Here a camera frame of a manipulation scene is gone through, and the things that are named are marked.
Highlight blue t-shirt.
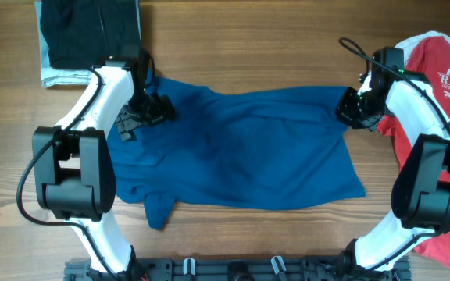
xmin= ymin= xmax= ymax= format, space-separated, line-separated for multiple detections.
xmin=107 ymin=77 xmax=366 ymax=230

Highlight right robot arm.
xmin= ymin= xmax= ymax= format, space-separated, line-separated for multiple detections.
xmin=336 ymin=37 xmax=450 ymax=280

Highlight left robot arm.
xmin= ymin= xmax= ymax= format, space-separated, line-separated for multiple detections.
xmin=16 ymin=48 xmax=176 ymax=280

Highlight red t-shirt white sleeves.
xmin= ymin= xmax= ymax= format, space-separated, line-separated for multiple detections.
xmin=377 ymin=30 xmax=450 ymax=279

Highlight light grey folded garment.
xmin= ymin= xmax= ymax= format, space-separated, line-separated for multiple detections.
xmin=34 ymin=2 xmax=92 ymax=87

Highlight black folded garment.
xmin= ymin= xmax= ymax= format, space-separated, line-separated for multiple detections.
xmin=40 ymin=0 xmax=141 ymax=69

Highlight left black cable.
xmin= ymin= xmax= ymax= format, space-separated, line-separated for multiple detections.
xmin=16 ymin=54 xmax=156 ymax=281

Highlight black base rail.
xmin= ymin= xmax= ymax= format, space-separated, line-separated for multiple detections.
xmin=63 ymin=256 xmax=413 ymax=281

